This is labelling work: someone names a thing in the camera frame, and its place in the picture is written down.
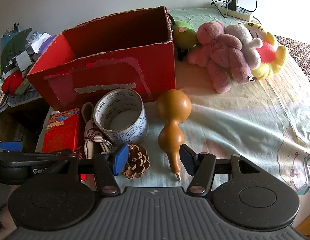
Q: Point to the pink plush bear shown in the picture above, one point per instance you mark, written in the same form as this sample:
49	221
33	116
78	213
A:
220	52

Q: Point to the brown knitted blanket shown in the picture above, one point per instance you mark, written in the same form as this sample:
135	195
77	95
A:
302	55

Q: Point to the white patterned cloth pouch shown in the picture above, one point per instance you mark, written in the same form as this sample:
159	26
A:
91	135

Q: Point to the printed packing tape roll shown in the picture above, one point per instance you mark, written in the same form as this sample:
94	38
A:
141	127

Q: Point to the grey green box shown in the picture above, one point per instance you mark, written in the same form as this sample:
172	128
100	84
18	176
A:
21	88

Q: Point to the black charger plug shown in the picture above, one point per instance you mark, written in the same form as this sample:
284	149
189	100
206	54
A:
233	1

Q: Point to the red plush toy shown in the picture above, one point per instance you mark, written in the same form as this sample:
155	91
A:
12	82

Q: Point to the red cardboard box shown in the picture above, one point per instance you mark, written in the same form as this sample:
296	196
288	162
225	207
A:
119	77

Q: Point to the brown dried gourd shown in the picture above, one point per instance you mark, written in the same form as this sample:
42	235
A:
173	105

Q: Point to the yellow plush toy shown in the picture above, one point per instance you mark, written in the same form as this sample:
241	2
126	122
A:
280	55

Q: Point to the white plush rabbit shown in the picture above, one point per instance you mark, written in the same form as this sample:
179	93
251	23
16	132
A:
245	47

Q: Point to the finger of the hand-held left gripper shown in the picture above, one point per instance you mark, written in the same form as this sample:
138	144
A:
8	146

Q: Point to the white square card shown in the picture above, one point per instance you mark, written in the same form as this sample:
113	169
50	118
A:
22	60

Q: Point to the green plush toy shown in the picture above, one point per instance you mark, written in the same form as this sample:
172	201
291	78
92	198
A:
185	36

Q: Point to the small red patterned box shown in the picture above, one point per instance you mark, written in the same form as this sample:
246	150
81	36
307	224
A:
62	132

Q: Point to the brown pine cone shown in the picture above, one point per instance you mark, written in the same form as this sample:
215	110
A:
137	160

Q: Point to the light blue plastic item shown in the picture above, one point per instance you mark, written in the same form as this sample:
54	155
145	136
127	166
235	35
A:
8	33

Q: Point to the purple white plastic packet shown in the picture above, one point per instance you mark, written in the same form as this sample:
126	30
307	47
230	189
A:
41	41

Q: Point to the white power strip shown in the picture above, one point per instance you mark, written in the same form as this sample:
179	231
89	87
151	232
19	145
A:
241	12

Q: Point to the brown cardboard carton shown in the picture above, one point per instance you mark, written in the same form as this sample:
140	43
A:
12	130

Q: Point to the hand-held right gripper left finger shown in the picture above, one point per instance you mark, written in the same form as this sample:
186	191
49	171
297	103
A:
121	158

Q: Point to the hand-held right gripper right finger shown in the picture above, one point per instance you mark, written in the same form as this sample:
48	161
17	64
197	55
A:
187	161

